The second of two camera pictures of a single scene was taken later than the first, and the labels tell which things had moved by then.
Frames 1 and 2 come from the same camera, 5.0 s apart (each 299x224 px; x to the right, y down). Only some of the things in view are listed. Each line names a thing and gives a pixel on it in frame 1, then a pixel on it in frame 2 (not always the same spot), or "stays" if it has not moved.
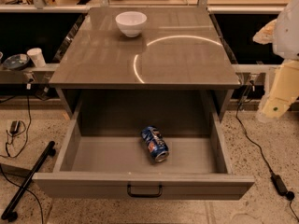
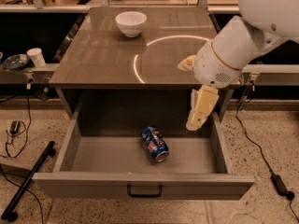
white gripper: x=287 y=32 to x=212 y=66
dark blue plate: x=16 y=62 stays
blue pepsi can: x=155 y=143 stays
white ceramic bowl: x=131 y=22 stays
